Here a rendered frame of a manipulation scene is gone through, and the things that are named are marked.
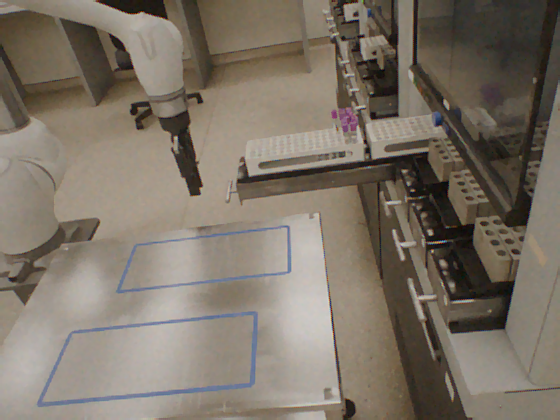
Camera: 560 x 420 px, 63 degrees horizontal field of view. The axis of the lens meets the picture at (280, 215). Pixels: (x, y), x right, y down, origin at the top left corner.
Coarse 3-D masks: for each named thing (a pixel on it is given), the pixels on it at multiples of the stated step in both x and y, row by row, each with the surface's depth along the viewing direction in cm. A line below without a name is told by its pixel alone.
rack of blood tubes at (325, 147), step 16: (256, 144) 119; (272, 144) 118; (288, 144) 118; (304, 144) 116; (320, 144) 114; (336, 144) 113; (352, 144) 111; (256, 160) 114; (272, 160) 123; (288, 160) 121; (304, 160) 120; (320, 160) 118; (336, 160) 114; (352, 160) 114
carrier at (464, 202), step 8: (456, 176) 92; (456, 184) 89; (464, 184) 90; (448, 192) 96; (456, 192) 90; (464, 192) 89; (472, 192) 87; (456, 200) 90; (464, 200) 85; (472, 200) 85; (456, 208) 91; (464, 208) 86; (472, 208) 85; (464, 216) 87; (472, 216) 86; (464, 224) 87
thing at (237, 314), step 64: (64, 256) 101; (128, 256) 97; (192, 256) 94; (256, 256) 91; (320, 256) 88; (64, 320) 85; (128, 320) 83; (192, 320) 80; (256, 320) 78; (320, 320) 76; (0, 384) 76; (64, 384) 74; (128, 384) 72; (192, 384) 70; (256, 384) 68; (320, 384) 66
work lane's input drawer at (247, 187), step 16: (240, 160) 124; (368, 160) 113; (384, 160) 113; (400, 160) 113; (240, 176) 117; (256, 176) 116; (272, 176) 116; (288, 176) 116; (304, 176) 115; (320, 176) 115; (336, 176) 115; (352, 176) 115; (368, 176) 115; (384, 176) 115; (240, 192) 118; (256, 192) 118; (272, 192) 118; (288, 192) 118
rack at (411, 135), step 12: (396, 120) 118; (408, 120) 118; (420, 120) 116; (372, 132) 115; (384, 132) 114; (396, 132) 113; (408, 132) 113; (420, 132) 111; (432, 132) 111; (372, 144) 112; (384, 144) 111; (396, 144) 119; (408, 144) 118; (420, 144) 117; (372, 156) 114; (384, 156) 113
